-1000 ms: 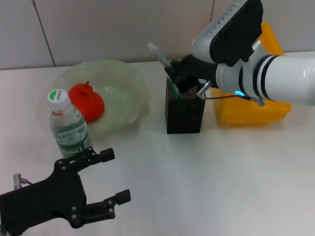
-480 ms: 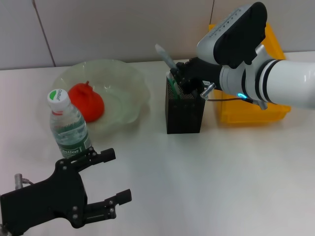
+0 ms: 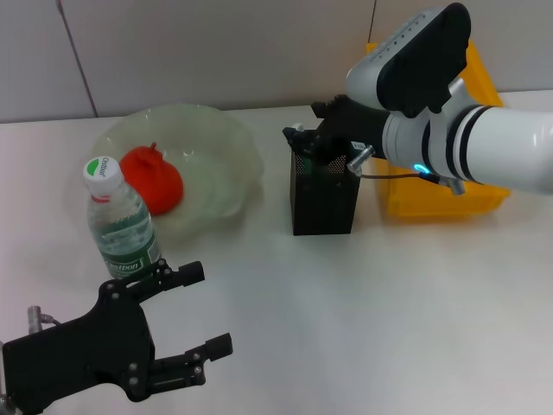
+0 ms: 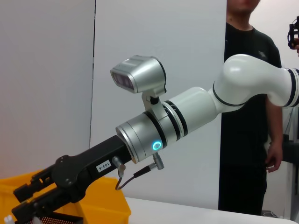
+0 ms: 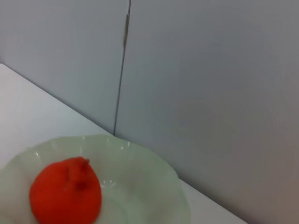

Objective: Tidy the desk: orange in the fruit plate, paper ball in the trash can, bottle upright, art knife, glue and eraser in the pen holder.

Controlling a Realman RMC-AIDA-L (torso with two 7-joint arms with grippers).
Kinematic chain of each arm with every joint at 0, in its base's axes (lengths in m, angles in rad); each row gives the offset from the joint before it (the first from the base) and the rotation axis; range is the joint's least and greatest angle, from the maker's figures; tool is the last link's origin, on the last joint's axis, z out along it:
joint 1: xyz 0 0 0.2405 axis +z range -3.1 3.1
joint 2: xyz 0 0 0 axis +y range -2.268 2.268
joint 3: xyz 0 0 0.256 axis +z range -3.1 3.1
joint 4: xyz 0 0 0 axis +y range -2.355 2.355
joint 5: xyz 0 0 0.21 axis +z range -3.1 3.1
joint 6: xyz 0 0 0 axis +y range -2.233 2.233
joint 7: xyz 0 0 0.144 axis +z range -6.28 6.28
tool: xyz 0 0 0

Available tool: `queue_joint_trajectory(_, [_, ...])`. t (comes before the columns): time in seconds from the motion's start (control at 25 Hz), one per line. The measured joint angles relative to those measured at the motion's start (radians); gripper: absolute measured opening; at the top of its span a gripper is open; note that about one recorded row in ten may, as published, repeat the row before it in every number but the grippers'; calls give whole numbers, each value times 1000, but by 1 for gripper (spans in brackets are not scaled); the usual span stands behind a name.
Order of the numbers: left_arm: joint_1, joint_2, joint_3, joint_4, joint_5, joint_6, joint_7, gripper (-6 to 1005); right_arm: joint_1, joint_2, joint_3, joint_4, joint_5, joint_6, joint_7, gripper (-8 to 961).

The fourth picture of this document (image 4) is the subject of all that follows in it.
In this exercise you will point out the mint green pen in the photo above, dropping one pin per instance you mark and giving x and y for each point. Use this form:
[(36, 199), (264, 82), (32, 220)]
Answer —
[(8, 220)]

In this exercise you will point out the person in black t-shirt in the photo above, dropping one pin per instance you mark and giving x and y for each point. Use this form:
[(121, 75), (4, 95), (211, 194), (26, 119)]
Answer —
[(245, 151)]

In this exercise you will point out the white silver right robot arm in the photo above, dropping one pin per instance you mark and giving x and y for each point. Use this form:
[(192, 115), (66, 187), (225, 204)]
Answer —
[(198, 107)]

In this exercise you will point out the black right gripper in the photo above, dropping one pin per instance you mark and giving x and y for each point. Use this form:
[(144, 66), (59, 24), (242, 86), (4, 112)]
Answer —
[(93, 163)]

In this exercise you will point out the yellow plastic bin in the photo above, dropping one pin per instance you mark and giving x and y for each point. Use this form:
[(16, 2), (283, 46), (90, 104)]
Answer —
[(105, 198)]

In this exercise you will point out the silver right wrist plug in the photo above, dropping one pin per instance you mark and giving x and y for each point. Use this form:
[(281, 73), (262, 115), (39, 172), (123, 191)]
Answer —
[(119, 164)]

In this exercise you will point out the black mesh pen holder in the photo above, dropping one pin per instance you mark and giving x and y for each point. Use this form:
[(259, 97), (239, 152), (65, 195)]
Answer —
[(63, 218)]

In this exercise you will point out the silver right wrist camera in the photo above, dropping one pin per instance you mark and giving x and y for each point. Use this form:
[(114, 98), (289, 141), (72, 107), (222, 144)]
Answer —
[(142, 74)]

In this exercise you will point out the black robot lift column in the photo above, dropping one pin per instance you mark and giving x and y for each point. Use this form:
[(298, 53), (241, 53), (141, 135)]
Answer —
[(290, 149)]

